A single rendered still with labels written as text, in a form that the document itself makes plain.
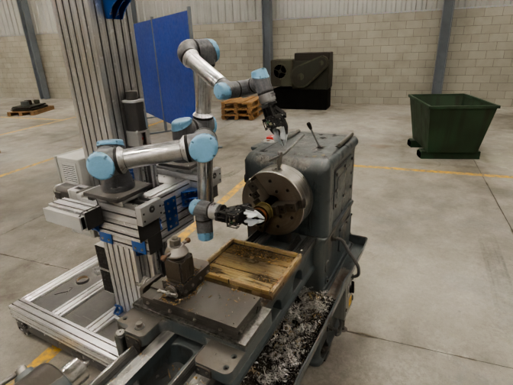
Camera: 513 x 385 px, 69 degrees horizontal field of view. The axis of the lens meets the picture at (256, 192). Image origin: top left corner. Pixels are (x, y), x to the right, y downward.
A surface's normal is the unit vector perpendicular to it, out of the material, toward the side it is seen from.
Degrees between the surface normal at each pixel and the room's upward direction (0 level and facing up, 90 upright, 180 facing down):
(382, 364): 0
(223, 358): 0
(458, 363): 0
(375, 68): 90
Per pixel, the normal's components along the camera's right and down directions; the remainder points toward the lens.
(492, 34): -0.35, 0.36
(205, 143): 0.23, 0.34
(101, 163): -0.03, 0.39
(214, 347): -0.04, -0.93
